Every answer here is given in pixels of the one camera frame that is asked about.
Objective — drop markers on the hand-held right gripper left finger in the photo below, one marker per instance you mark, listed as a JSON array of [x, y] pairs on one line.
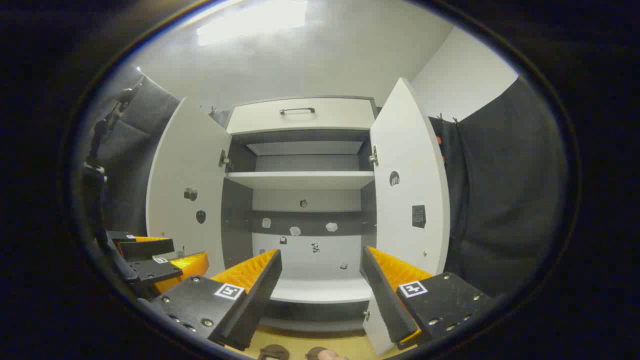
[[260, 295]]

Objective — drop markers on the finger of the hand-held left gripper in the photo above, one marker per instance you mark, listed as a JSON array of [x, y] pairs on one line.
[[157, 272], [150, 246]]

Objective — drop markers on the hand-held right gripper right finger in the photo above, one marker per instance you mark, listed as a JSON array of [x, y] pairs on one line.
[[382, 300]]

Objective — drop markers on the brown fuzzy shoe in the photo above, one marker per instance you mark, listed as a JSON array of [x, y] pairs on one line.
[[272, 352], [314, 353]]

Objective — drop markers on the white shoe cabinet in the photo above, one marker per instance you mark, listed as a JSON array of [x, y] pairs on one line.
[[305, 250]]

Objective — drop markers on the white cabinet door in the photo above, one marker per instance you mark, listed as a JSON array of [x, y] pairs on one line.
[[185, 165], [415, 150]]

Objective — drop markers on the white cabinet shelf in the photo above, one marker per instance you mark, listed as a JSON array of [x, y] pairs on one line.
[[300, 180]]

